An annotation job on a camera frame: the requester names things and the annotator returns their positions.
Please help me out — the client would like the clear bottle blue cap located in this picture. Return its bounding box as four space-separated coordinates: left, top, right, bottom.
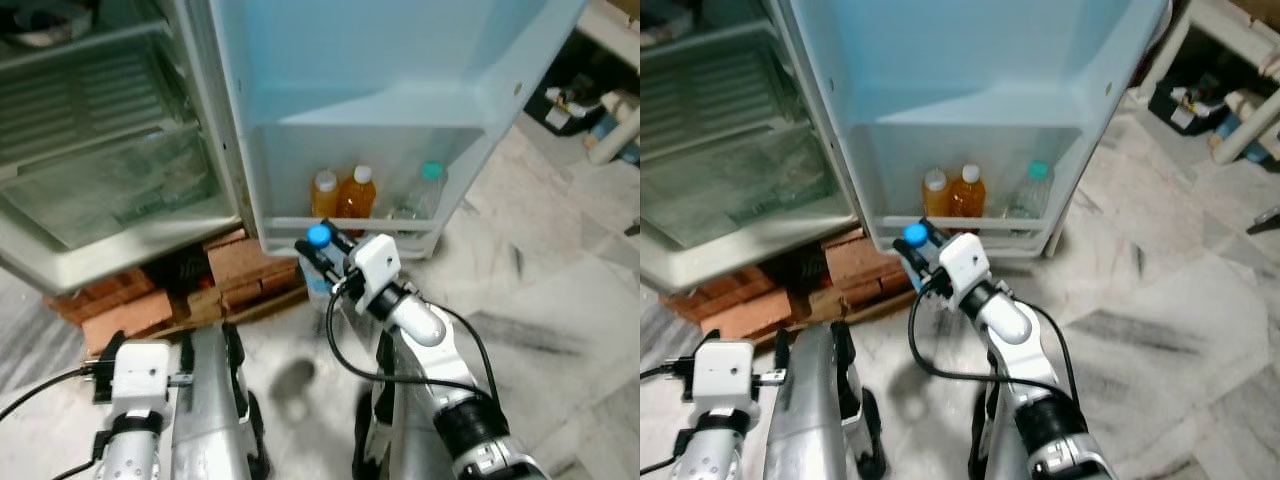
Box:
896 223 943 298
298 223 347 314

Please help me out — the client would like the red brick fridge base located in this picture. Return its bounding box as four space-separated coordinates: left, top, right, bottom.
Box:
44 231 310 358
658 228 907 342

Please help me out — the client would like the clear fridge crisper cover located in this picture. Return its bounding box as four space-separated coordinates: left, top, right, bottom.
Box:
0 125 243 253
640 125 859 251

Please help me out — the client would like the white fridge door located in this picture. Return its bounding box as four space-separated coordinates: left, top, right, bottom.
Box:
788 0 1173 259
204 0 593 261

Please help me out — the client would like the pale orange drink bottle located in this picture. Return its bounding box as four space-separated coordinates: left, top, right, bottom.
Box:
922 167 950 219
310 169 340 220

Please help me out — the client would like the dark orange drink bottle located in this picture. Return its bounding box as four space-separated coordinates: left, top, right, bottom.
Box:
947 162 988 220
336 164 379 222

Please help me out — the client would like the clear bottle teal cap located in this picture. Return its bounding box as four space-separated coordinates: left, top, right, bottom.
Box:
1003 159 1055 221
391 159 449 222

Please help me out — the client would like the black box with items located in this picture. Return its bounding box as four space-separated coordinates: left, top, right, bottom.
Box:
524 84 603 138
1147 78 1229 138

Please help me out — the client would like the dark food container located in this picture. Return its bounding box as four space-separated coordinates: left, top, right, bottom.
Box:
640 4 703 47
0 4 97 50

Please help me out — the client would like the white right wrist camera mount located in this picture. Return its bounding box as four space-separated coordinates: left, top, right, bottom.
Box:
344 234 404 302
937 232 994 301

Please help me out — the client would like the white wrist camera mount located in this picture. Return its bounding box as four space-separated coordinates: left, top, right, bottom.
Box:
90 338 195 417
672 338 791 415
937 232 994 301
344 234 404 302

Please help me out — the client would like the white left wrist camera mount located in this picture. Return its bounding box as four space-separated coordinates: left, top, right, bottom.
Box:
672 338 791 415
90 338 195 417

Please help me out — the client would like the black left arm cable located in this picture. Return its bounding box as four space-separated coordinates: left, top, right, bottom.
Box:
640 358 693 477
0 362 103 480

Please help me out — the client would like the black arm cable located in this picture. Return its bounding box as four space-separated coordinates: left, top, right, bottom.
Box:
324 288 503 403
907 285 1083 401
0 362 103 480
640 358 693 477

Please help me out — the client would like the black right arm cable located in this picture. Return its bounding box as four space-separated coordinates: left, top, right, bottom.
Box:
907 285 1083 401
324 288 503 403

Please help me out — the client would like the white wire fridge shelf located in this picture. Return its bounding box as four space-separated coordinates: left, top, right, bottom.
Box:
0 38 203 169
640 38 816 166

